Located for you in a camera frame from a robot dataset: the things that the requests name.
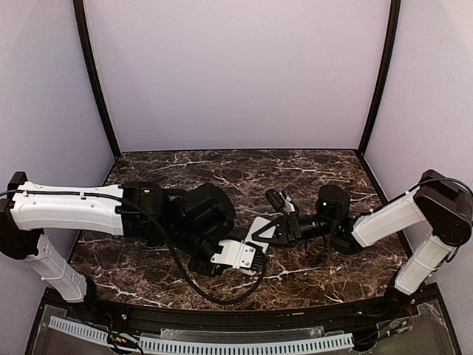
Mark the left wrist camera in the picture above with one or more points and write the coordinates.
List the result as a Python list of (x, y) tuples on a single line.
[(243, 255)]

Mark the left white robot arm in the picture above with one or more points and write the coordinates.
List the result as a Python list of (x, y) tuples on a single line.
[(196, 222)]

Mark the white remote control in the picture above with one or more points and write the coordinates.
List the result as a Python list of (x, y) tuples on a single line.
[(261, 228)]

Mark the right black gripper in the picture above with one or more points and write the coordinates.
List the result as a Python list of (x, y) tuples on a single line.
[(291, 229)]

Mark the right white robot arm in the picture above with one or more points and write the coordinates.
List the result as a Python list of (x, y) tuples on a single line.
[(442, 202)]

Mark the right black frame post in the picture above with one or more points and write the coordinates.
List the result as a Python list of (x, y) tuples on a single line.
[(386, 56)]

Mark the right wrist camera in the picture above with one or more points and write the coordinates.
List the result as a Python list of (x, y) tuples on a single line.
[(280, 202)]

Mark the left black frame post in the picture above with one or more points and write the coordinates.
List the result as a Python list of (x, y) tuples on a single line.
[(94, 80)]

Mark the black front rail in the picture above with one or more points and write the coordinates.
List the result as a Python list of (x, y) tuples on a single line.
[(349, 316)]

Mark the black frame post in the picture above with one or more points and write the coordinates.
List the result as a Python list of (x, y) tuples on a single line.
[(386, 56), (94, 80)]

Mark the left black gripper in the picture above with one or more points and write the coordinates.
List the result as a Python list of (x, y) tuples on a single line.
[(202, 265)]

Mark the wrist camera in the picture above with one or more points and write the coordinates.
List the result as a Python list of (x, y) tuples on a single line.
[(280, 202), (243, 255)]

